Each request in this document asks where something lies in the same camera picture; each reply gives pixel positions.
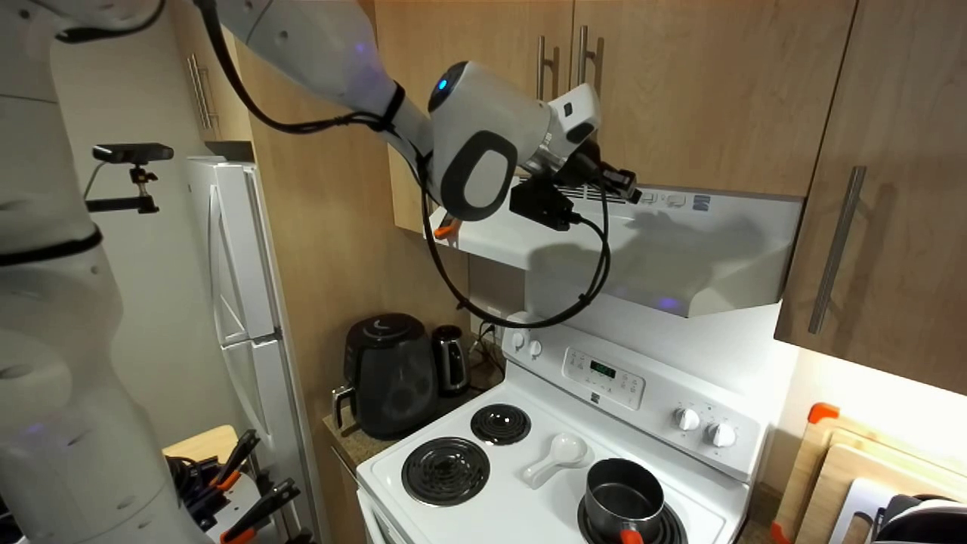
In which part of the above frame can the orange thin cutting board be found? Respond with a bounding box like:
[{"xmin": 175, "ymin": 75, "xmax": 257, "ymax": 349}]
[{"xmin": 769, "ymin": 399, "xmax": 844, "ymax": 544}]

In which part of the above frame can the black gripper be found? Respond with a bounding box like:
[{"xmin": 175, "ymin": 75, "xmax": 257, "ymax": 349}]
[{"xmin": 552, "ymin": 135, "xmax": 647, "ymax": 206}]

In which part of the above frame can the white electric stove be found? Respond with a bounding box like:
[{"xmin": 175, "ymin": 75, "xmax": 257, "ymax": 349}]
[{"xmin": 353, "ymin": 319, "xmax": 771, "ymax": 544}]

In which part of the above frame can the wooden base cabinet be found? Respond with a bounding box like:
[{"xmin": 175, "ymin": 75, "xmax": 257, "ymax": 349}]
[{"xmin": 315, "ymin": 416, "xmax": 372, "ymax": 544}]

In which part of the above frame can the black camera on mount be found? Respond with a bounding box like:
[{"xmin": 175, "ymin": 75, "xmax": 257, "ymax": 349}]
[{"xmin": 83, "ymin": 140, "xmax": 177, "ymax": 219}]

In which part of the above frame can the white spoon on stove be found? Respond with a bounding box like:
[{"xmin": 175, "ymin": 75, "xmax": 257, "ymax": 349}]
[{"xmin": 518, "ymin": 429, "xmax": 588, "ymax": 492}]

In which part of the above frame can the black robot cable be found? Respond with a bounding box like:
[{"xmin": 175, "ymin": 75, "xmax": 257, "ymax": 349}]
[{"xmin": 55, "ymin": 0, "xmax": 618, "ymax": 333}]

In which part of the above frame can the light wood cabinet door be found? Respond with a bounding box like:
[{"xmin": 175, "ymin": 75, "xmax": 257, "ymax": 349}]
[
  {"xmin": 570, "ymin": 0, "xmax": 862, "ymax": 202},
  {"xmin": 401, "ymin": 0, "xmax": 579, "ymax": 237},
  {"xmin": 771, "ymin": 0, "xmax": 967, "ymax": 399},
  {"xmin": 162, "ymin": 0, "xmax": 257, "ymax": 162}
]

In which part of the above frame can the white refrigerator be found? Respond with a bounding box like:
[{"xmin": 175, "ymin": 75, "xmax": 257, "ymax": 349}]
[{"xmin": 177, "ymin": 154, "xmax": 325, "ymax": 544}]

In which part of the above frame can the white cutting board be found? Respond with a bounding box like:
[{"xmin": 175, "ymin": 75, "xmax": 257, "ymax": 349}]
[{"xmin": 825, "ymin": 476, "xmax": 894, "ymax": 544}]

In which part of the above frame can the wooden cabinet side panel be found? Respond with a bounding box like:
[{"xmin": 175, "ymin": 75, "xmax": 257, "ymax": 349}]
[{"xmin": 237, "ymin": 57, "xmax": 487, "ymax": 435}]

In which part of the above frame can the small black coil burner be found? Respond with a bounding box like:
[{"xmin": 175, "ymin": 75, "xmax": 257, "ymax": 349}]
[{"xmin": 470, "ymin": 403, "xmax": 534, "ymax": 447}]

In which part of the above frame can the black saucepan with orange handle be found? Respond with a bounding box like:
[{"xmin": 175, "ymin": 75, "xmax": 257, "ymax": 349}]
[{"xmin": 579, "ymin": 456, "xmax": 672, "ymax": 544}]

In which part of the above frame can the large black coil burner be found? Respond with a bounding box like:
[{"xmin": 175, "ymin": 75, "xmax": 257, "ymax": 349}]
[
  {"xmin": 398, "ymin": 435, "xmax": 497, "ymax": 508},
  {"xmin": 574, "ymin": 497, "xmax": 692, "ymax": 544}
]

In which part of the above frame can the black orange handled tool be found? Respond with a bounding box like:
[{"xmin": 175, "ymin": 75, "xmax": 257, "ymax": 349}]
[
  {"xmin": 216, "ymin": 481, "xmax": 306, "ymax": 544},
  {"xmin": 162, "ymin": 425, "xmax": 263, "ymax": 526}
]

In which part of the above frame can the wooden cutting board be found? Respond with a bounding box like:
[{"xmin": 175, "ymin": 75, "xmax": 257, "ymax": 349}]
[{"xmin": 771, "ymin": 416, "xmax": 967, "ymax": 544}]

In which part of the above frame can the white range hood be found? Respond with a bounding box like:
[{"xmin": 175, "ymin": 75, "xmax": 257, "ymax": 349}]
[{"xmin": 426, "ymin": 182, "xmax": 810, "ymax": 320}]

